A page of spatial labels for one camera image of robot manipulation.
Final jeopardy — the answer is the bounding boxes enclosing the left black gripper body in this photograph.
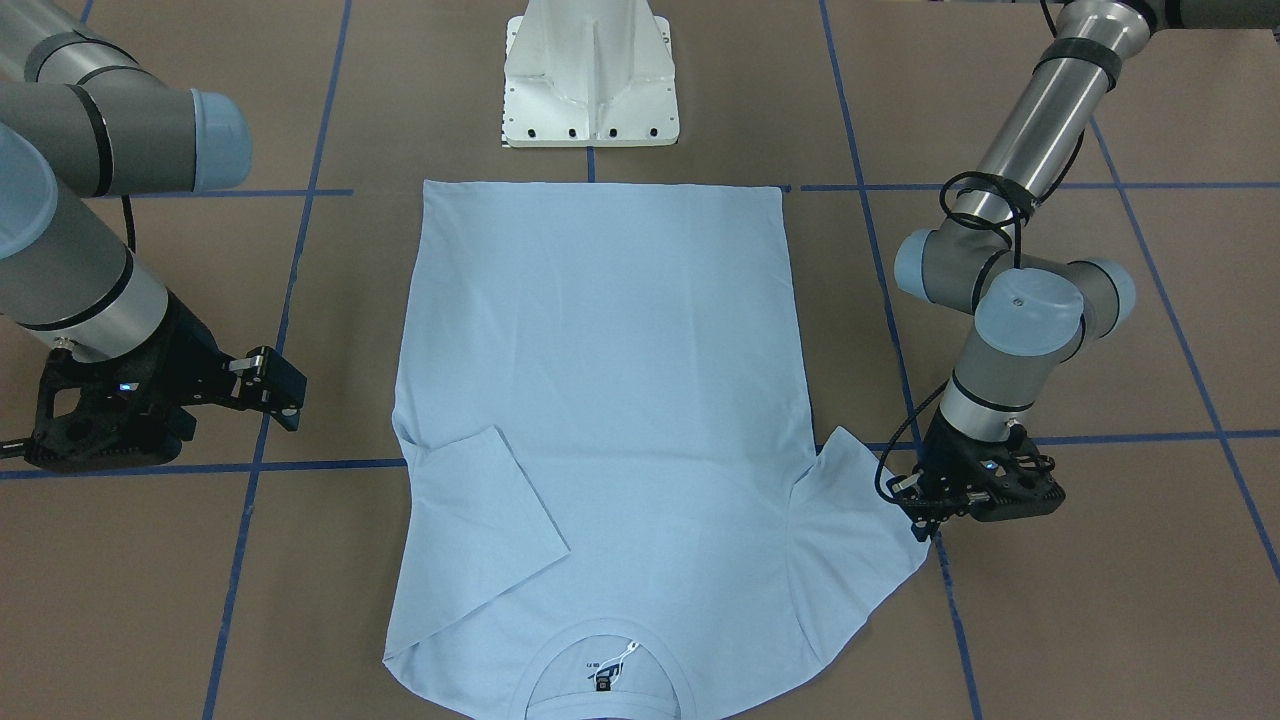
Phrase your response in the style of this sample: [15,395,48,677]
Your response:
[916,413,1011,521]

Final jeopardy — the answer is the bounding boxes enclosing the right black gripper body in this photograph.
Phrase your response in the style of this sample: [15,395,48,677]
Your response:
[106,292,247,441]

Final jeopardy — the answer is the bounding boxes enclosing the light blue t-shirt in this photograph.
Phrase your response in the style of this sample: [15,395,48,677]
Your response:
[383,179,928,719]

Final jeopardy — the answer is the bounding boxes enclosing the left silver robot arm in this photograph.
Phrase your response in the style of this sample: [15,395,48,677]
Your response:
[874,1,1277,543]

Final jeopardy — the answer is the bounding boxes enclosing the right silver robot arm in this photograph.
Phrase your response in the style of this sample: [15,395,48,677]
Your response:
[3,1,307,442]

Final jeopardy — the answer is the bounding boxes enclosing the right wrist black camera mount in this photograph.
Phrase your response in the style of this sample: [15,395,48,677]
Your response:
[20,347,197,474]

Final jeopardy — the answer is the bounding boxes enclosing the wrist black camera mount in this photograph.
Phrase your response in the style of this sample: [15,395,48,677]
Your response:
[969,423,1066,521]
[20,347,197,474]

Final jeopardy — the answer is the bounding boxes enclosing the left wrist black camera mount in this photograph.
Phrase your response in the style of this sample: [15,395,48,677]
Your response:
[969,423,1066,521]

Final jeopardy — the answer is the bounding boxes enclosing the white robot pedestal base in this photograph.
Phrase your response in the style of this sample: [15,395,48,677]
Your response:
[500,1,681,149]

